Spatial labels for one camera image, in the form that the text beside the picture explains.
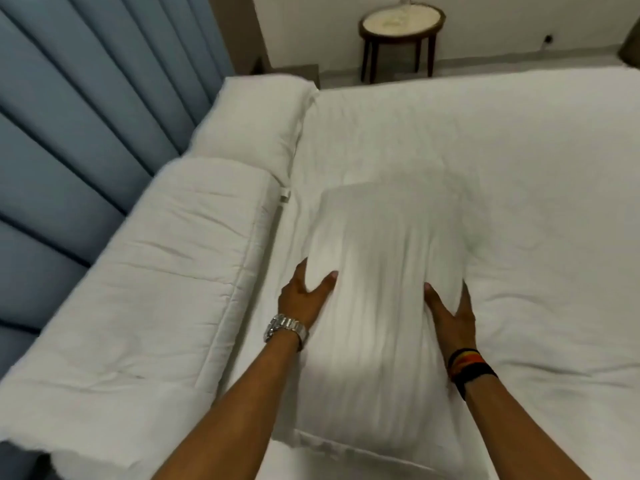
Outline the person's left hand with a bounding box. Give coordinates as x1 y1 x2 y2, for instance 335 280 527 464
277 258 340 335

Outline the person's right hand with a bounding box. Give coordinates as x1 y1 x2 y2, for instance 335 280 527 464
423 279 479 355

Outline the white pillow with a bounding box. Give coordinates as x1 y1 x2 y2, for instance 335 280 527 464
272 182 481 480
189 74 321 203

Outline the white quilted duvet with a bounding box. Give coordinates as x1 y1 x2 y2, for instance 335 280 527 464
0 155 282 461

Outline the white bed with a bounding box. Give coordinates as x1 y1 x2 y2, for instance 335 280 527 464
47 64 640 480

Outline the person's right forearm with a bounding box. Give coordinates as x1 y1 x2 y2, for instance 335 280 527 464
462 377 592 480

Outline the person's left forearm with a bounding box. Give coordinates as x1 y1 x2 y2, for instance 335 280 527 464
149 337 303 480

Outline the silver wristwatch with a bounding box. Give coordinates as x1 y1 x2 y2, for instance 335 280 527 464
263 313 310 353

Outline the black orange wristband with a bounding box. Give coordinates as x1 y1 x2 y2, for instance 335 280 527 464
446 347 499 401

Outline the brown nightstand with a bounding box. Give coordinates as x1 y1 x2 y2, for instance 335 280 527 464
252 57 322 91

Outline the round wooden side table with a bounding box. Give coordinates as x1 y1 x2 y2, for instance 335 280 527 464
357 3 447 85

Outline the blue padded headboard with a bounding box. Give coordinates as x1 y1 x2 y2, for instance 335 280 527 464
0 0 236 480

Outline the brown door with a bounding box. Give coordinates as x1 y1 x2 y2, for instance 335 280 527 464
618 24 640 71

